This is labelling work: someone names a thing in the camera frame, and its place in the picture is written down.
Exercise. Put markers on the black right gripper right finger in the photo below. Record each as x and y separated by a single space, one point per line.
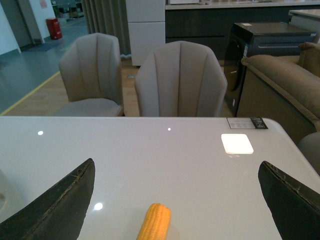
295 208

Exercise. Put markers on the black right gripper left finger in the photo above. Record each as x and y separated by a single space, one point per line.
57 214

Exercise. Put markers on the yellow corn cob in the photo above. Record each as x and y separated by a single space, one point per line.
156 223

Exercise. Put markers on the white electric cooking pot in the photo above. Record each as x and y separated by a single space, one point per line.
3 191

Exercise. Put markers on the grey chair right edge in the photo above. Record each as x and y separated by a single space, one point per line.
310 148

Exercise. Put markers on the black table label sticker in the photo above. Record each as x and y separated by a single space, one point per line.
246 123

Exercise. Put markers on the brown sofa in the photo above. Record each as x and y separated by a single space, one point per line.
285 89

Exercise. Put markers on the beige chair left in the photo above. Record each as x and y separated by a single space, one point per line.
91 71

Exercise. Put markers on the beige chair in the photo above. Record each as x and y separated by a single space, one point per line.
91 71
180 79

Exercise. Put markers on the beige chair centre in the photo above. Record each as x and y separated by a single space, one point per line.
180 79

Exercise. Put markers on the black washing machine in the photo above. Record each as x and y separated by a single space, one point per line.
258 38

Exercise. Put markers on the grey curtain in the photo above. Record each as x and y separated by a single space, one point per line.
108 17

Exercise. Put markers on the dark kitchen counter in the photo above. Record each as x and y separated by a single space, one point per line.
211 25

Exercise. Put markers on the white refrigerator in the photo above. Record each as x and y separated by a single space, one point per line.
146 26

